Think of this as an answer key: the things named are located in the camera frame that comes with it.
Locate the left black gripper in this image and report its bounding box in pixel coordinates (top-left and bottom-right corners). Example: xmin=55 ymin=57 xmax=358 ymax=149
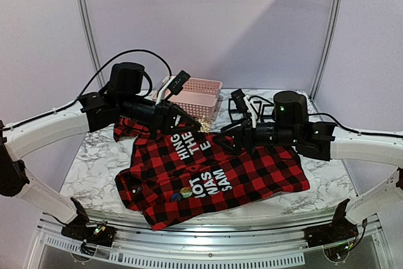
xmin=119 ymin=93 xmax=201 ymax=134

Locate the red black plaid shirt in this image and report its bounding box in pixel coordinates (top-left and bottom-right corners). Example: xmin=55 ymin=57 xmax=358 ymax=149
xmin=113 ymin=118 xmax=310 ymax=231

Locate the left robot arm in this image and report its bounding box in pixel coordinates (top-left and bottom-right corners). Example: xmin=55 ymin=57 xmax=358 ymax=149
xmin=1 ymin=62 xmax=200 ymax=240

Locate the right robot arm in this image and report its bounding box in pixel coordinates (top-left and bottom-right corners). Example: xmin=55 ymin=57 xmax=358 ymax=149
xmin=213 ymin=89 xmax=402 ymax=241

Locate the black display box left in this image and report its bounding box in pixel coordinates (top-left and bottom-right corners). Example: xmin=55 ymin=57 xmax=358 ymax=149
xmin=228 ymin=96 xmax=249 ymax=123

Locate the black display box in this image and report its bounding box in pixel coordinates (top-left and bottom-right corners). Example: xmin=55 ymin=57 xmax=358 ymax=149
xmin=228 ymin=96 xmax=249 ymax=123
xmin=249 ymin=100 xmax=264 ymax=123
xmin=260 ymin=104 xmax=276 ymax=123

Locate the pink plastic basket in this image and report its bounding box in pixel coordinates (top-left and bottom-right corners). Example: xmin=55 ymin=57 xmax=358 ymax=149
xmin=169 ymin=77 xmax=222 ymax=120

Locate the black display box middle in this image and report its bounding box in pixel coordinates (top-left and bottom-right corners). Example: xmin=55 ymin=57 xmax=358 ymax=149
xmin=249 ymin=100 xmax=264 ymax=123

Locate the black display box right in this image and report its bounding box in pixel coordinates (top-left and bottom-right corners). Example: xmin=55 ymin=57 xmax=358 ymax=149
xmin=260 ymin=104 xmax=276 ymax=123

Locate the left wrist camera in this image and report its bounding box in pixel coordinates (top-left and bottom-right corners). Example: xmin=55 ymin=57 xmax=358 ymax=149
xmin=156 ymin=71 xmax=190 ymax=103

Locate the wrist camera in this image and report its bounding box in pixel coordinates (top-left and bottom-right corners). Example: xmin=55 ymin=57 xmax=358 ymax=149
xmin=230 ymin=89 xmax=259 ymax=129
xmin=156 ymin=71 xmax=190 ymax=103

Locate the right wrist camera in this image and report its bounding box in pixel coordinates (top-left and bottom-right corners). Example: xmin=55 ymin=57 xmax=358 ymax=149
xmin=230 ymin=89 xmax=259 ymax=129

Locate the aluminium front rail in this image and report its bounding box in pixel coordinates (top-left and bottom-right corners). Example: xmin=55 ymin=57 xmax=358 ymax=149
xmin=26 ymin=215 xmax=393 ymax=268

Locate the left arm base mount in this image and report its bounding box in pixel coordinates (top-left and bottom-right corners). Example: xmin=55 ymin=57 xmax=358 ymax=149
xmin=61 ymin=216 xmax=116 ymax=256

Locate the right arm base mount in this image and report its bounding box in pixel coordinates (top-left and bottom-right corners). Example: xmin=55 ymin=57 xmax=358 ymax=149
xmin=304 ymin=218 xmax=368 ymax=263

